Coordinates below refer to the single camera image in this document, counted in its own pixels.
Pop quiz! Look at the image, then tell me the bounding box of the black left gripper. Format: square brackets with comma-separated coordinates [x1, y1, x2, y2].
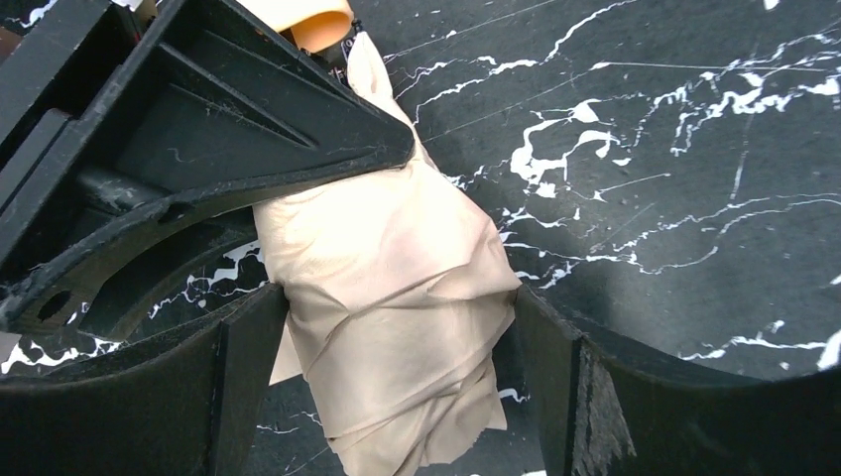
[1, 1, 414, 329]

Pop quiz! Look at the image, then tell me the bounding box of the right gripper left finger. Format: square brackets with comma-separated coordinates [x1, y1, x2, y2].
[1, 285, 289, 475]

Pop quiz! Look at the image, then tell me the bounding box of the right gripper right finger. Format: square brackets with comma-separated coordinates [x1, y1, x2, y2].
[515, 287, 840, 475]

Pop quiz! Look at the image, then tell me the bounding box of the beige and black folding umbrella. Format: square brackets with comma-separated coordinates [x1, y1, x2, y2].
[236, 0, 525, 476]

